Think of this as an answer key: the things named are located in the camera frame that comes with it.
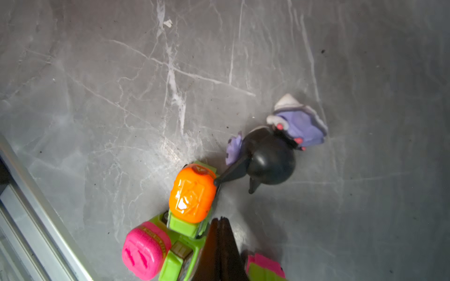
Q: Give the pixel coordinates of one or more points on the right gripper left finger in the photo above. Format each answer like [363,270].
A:
[209,265]

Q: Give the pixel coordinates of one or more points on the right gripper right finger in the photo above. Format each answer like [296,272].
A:
[231,266]

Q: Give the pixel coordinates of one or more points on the green pink toy car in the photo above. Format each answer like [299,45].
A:
[261,268]

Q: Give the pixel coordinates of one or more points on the black purple toy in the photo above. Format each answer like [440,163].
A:
[266,154]

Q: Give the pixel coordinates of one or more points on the pink green toy truck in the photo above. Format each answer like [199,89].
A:
[165,247]

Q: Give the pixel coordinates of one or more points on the orange green toy car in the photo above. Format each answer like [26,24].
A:
[191,199]

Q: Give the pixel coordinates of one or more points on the aluminium front rail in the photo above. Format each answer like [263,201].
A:
[35,244]

